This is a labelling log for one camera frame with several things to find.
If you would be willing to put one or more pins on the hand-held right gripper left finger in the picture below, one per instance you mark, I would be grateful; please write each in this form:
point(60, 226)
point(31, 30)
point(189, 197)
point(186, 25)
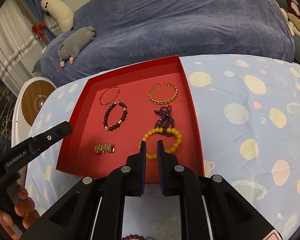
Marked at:
point(143, 155)

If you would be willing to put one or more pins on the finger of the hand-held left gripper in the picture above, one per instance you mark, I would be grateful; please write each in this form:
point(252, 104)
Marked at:
point(55, 133)

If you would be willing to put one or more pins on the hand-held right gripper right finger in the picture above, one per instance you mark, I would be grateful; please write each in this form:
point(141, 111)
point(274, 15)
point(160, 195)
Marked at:
point(160, 155)

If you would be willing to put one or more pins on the gold wrist watch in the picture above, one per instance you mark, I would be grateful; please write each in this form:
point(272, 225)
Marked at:
point(105, 148)

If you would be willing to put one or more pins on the thin metal bangle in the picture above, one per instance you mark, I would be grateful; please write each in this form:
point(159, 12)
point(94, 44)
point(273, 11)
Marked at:
point(101, 99)

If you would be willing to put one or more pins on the red cardboard box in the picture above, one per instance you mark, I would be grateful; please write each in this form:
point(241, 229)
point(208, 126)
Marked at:
point(135, 90)

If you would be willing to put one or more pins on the person's left hand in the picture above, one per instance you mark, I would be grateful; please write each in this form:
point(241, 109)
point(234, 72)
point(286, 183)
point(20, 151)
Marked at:
point(25, 205)

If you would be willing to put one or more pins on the white side table wooden disc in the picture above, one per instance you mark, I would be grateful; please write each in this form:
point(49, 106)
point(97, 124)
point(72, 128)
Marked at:
point(35, 97)

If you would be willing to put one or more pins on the blue planet print tablecloth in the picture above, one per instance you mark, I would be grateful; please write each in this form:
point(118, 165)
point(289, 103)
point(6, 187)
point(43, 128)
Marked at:
point(240, 130)

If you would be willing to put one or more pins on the silver tinsel garland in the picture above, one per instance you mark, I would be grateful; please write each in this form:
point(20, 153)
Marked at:
point(15, 57)

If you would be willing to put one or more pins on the grey plush toy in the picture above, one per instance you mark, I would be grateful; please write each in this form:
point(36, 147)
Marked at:
point(75, 42)

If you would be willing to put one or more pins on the white curtain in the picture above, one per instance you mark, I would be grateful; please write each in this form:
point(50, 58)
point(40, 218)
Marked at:
point(5, 42)

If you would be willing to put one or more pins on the red ribbon bow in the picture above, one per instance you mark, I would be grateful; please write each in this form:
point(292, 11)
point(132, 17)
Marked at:
point(38, 30)

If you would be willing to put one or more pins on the white plush toy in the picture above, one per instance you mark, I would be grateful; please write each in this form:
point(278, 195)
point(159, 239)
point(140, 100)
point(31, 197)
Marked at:
point(62, 15)

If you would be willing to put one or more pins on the blue velvet sofa cover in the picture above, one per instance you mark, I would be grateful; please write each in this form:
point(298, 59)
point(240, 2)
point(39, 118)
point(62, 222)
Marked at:
point(165, 25)

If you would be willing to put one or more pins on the blue curtain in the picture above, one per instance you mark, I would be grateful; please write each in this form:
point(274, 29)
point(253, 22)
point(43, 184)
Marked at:
point(30, 0)

